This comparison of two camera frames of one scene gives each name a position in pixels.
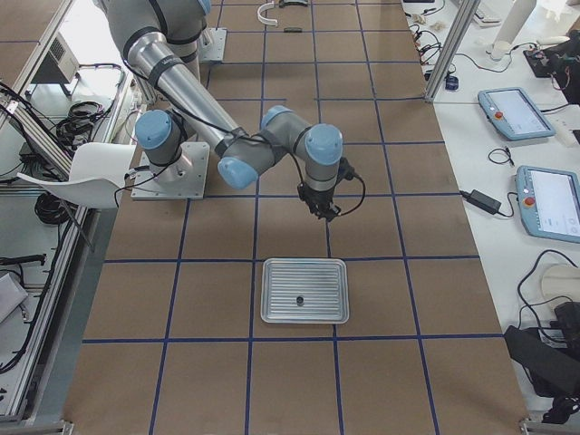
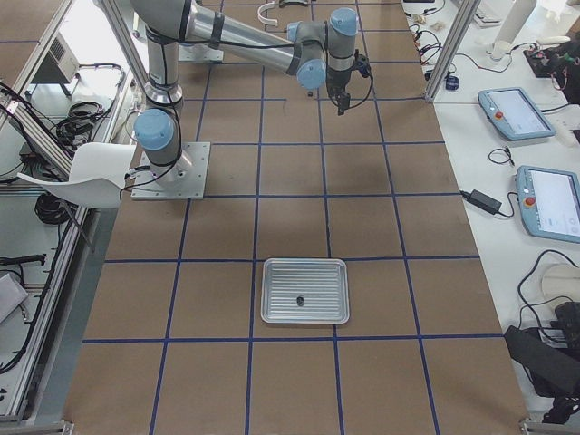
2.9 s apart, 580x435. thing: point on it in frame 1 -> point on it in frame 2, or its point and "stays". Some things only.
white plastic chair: x=96 y=174 stays
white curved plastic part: x=268 y=21 stays
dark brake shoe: x=282 y=4 stays
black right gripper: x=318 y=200 -> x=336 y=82
